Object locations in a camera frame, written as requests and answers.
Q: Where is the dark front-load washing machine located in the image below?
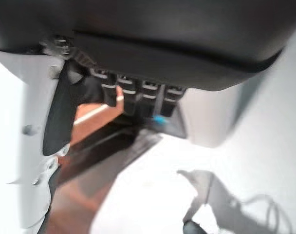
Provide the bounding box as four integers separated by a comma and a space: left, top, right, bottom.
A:
128, 85, 236, 148

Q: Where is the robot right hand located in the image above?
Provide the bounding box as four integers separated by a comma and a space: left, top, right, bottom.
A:
0, 0, 296, 229

